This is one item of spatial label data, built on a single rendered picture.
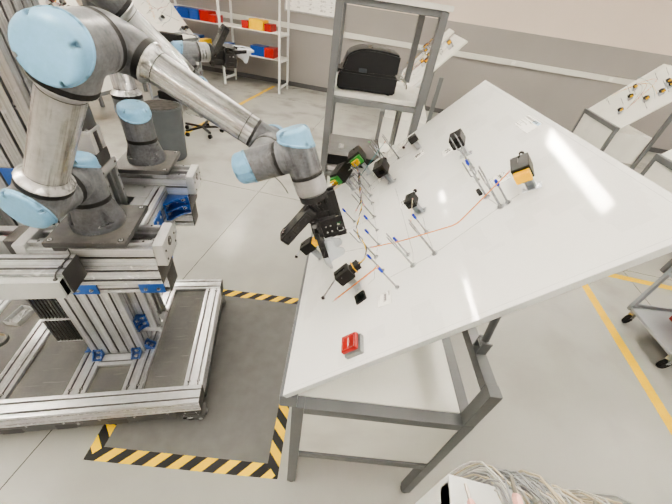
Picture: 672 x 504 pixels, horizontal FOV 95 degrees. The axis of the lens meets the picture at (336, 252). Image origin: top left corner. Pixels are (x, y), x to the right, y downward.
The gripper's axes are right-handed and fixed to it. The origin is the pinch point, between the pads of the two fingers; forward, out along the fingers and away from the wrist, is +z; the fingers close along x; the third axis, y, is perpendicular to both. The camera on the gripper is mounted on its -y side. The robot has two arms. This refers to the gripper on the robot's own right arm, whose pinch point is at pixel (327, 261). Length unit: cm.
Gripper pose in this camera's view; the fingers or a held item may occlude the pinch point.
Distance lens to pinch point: 84.4
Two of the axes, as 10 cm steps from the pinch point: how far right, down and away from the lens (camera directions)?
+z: 2.6, 8.1, 5.2
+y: 9.6, -2.9, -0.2
